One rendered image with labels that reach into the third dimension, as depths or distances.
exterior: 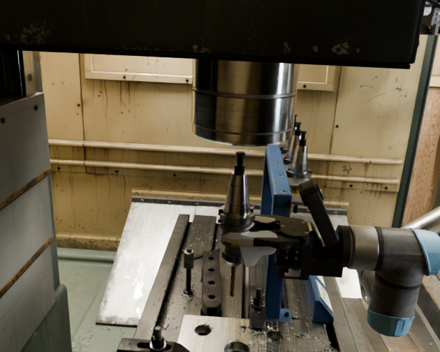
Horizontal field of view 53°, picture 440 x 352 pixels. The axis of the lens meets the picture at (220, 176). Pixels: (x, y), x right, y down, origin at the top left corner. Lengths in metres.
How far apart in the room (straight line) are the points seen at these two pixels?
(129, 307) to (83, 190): 0.59
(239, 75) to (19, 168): 0.50
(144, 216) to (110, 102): 0.47
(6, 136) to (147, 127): 0.95
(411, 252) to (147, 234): 1.17
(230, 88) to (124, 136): 1.23
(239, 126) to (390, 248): 0.33
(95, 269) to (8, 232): 1.04
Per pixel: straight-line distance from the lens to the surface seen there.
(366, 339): 1.39
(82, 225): 2.00
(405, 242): 0.78
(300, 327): 1.11
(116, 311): 1.57
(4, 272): 0.94
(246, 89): 0.60
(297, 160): 1.11
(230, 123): 0.61
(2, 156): 0.88
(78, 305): 1.74
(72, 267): 1.97
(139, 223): 1.79
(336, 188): 1.84
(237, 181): 0.71
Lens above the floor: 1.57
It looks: 19 degrees down
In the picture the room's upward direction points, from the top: 3 degrees clockwise
